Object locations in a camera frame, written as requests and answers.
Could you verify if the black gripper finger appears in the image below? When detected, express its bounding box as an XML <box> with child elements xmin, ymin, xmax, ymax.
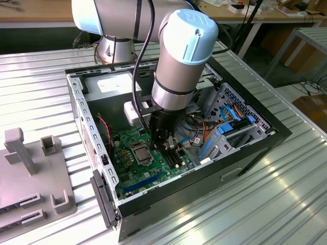
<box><xmin>150</xmin><ymin>132</ymin><xmax>166</xmax><ymax>152</ymax></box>
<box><xmin>163</xmin><ymin>131</ymin><xmax>178</xmax><ymax>155</ymax></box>

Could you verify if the silver CPU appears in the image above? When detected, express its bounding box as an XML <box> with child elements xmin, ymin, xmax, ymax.
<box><xmin>134</xmin><ymin>148</ymin><xmax>151</xmax><ymax>162</ymax></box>

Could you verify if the metal socket cover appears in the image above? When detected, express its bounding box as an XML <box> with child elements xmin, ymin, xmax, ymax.
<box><xmin>129</xmin><ymin>143</ymin><xmax>155</xmax><ymax>167</ymax></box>

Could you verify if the black RAM slot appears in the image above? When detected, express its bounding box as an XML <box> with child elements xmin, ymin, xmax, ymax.
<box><xmin>170</xmin><ymin>152</ymin><xmax>185</xmax><ymax>165</ymax></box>
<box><xmin>163</xmin><ymin>150</ymin><xmax>179</xmax><ymax>168</ymax></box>

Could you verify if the blue plastic latch strip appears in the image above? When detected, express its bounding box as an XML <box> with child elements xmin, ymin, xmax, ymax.
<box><xmin>199</xmin><ymin>139</ymin><xmax>214</xmax><ymax>159</ymax></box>

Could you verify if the green motherboard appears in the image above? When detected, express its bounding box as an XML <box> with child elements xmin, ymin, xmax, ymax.
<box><xmin>110</xmin><ymin>119</ymin><xmax>198</xmax><ymax>202</ymax></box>

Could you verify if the blue expansion slot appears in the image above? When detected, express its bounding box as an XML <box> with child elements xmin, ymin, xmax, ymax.
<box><xmin>123</xmin><ymin>170</ymin><xmax>165</xmax><ymax>194</ymax></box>

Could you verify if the black open PC case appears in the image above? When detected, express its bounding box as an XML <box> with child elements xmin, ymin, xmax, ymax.
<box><xmin>64</xmin><ymin>52</ymin><xmax>293</xmax><ymax>242</ymax></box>

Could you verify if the grey disk bay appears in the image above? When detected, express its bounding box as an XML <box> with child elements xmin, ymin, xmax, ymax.
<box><xmin>194</xmin><ymin>122</ymin><xmax>271</xmax><ymax>166</ymax></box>

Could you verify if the hard disk in blue carrier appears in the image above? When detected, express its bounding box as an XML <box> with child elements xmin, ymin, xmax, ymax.
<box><xmin>216</xmin><ymin>115</ymin><xmax>255</xmax><ymax>135</ymax></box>

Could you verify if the black case fan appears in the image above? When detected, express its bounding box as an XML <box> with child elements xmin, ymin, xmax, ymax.
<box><xmin>95</xmin><ymin>114</ymin><xmax>115</xmax><ymax>164</ymax></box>

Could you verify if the grey power supply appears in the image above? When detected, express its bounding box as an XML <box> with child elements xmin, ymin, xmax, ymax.
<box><xmin>82</xmin><ymin>70</ymin><xmax>154</xmax><ymax>131</ymax></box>

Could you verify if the grey parts rack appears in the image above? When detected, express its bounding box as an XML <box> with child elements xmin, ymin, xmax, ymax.
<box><xmin>0</xmin><ymin>128</ymin><xmax>79</xmax><ymax>228</ymax></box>

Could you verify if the black stand pole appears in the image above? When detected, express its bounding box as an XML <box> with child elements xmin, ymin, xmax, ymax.
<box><xmin>232</xmin><ymin>0</ymin><xmax>264</xmax><ymax>56</ymax></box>

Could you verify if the white flat box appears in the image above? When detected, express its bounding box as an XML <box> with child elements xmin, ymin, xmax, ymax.
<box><xmin>228</xmin><ymin>4</ymin><xmax>263</xmax><ymax>15</ymax></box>

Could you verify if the brown cardboard box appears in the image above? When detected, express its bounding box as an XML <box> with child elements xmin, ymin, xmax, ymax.
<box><xmin>260</xmin><ymin>24</ymin><xmax>321</xmax><ymax>75</ymax></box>
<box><xmin>292</xmin><ymin>93</ymin><xmax>327</xmax><ymax>128</ymax></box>

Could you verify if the long wooden desk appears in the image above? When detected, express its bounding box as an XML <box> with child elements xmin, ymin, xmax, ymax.
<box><xmin>0</xmin><ymin>0</ymin><xmax>327</xmax><ymax>58</ymax></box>

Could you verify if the black camera bracket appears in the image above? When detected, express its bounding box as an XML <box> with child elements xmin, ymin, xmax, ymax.
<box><xmin>139</xmin><ymin>95</ymin><xmax>164</xmax><ymax>115</ymax></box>

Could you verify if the coloured wire bundle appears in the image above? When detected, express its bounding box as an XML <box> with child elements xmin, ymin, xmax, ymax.
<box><xmin>178</xmin><ymin>112</ymin><xmax>218</xmax><ymax>148</ymax></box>

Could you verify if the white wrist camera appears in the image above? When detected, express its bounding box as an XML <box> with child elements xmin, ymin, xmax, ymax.
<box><xmin>123</xmin><ymin>101</ymin><xmax>144</xmax><ymax>127</ymax></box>

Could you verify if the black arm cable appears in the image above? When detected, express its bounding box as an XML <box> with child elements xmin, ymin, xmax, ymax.
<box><xmin>212</xmin><ymin>24</ymin><xmax>235</xmax><ymax>56</ymax></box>
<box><xmin>131</xmin><ymin>0</ymin><xmax>156</xmax><ymax>131</ymax></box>

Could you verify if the blue flat wire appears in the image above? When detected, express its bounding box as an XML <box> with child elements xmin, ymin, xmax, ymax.
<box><xmin>219</xmin><ymin>105</ymin><xmax>243</xmax><ymax>123</ymax></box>

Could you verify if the metal frame table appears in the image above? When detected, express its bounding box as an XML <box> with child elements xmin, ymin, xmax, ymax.
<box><xmin>264</xmin><ymin>27</ymin><xmax>327</xmax><ymax>80</ymax></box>

